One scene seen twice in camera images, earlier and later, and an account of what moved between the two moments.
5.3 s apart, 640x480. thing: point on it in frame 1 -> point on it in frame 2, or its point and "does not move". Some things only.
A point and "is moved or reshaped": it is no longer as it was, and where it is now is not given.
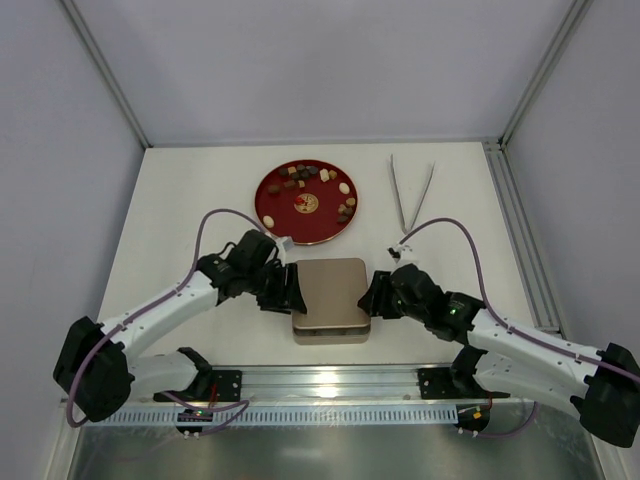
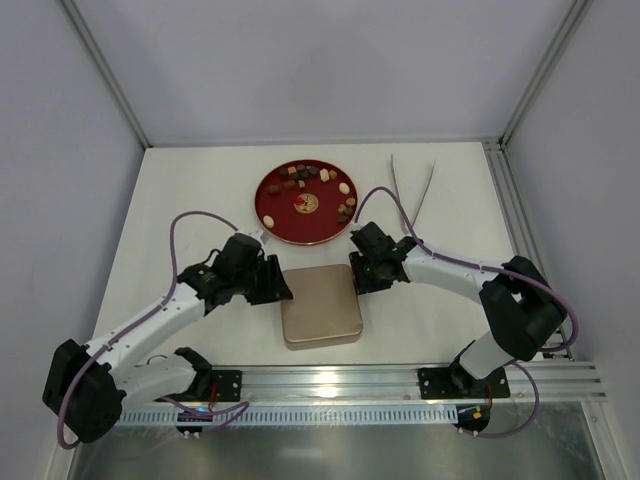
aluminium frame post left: (91, 46) does not move
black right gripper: (381, 293) -> (368, 265)
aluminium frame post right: (576, 11) does not move
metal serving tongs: (406, 229) does not move
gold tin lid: (332, 289) is moved or reshaped
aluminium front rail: (292, 383) does not move
